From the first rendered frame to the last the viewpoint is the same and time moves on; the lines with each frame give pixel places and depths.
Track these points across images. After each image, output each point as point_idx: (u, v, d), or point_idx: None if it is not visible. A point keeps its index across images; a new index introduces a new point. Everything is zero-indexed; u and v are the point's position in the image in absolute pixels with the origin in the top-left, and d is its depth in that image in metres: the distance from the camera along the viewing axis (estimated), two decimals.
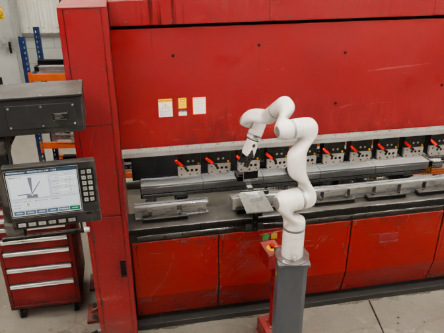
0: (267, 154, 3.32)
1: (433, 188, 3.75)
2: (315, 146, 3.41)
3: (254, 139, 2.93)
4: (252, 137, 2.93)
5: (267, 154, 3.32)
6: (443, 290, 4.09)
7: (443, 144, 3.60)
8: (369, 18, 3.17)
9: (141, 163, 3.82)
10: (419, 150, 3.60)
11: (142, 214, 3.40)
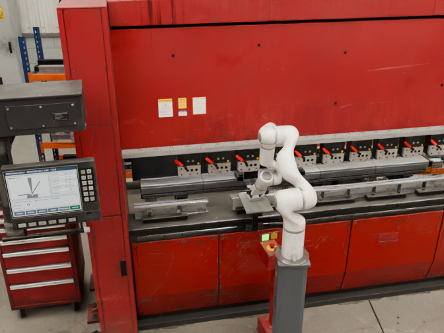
0: None
1: (433, 188, 3.75)
2: (315, 146, 3.41)
3: None
4: None
5: None
6: (443, 290, 4.09)
7: (443, 144, 3.60)
8: (369, 18, 3.17)
9: (141, 163, 3.82)
10: (419, 150, 3.60)
11: (142, 214, 3.40)
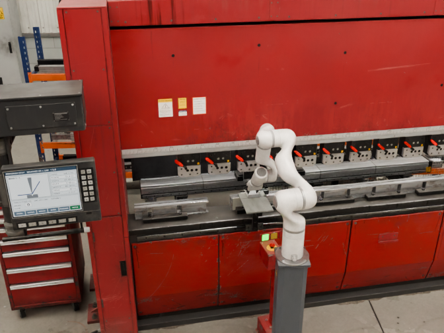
0: None
1: (433, 188, 3.75)
2: (315, 146, 3.41)
3: None
4: None
5: None
6: (443, 290, 4.09)
7: (443, 144, 3.60)
8: (369, 18, 3.17)
9: (141, 163, 3.82)
10: (419, 150, 3.60)
11: (142, 214, 3.40)
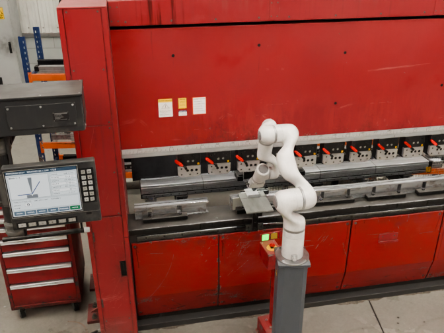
0: None
1: (433, 188, 3.75)
2: (315, 146, 3.41)
3: None
4: None
5: None
6: (443, 290, 4.09)
7: (443, 144, 3.60)
8: (369, 18, 3.17)
9: (141, 163, 3.82)
10: (419, 150, 3.60)
11: (142, 214, 3.40)
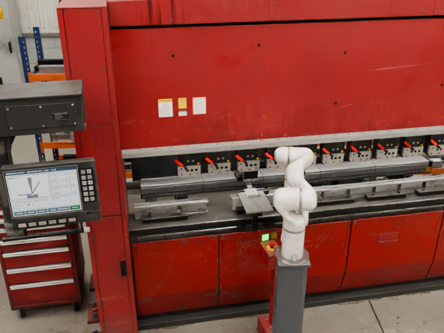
0: (267, 154, 3.32)
1: (433, 188, 3.75)
2: (315, 146, 3.41)
3: None
4: None
5: (267, 154, 3.32)
6: (443, 290, 4.09)
7: (443, 144, 3.60)
8: (369, 18, 3.17)
9: (141, 163, 3.82)
10: (419, 150, 3.60)
11: (142, 214, 3.40)
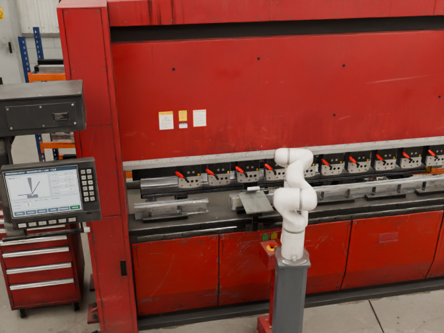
0: (266, 165, 3.36)
1: (433, 188, 3.75)
2: (314, 157, 3.45)
3: None
4: None
5: (267, 166, 3.36)
6: (443, 290, 4.09)
7: (441, 154, 3.64)
8: (368, 32, 3.20)
9: None
10: (417, 161, 3.63)
11: (142, 214, 3.40)
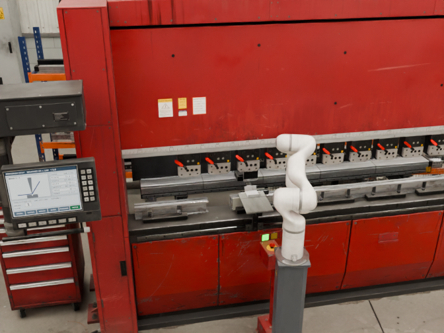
0: (267, 154, 3.32)
1: (433, 188, 3.75)
2: (315, 146, 3.41)
3: None
4: None
5: (267, 154, 3.32)
6: (443, 290, 4.09)
7: (443, 144, 3.60)
8: (369, 18, 3.17)
9: (141, 163, 3.82)
10: (419, 150, 3.60)
11: (142, 214, 3.40)
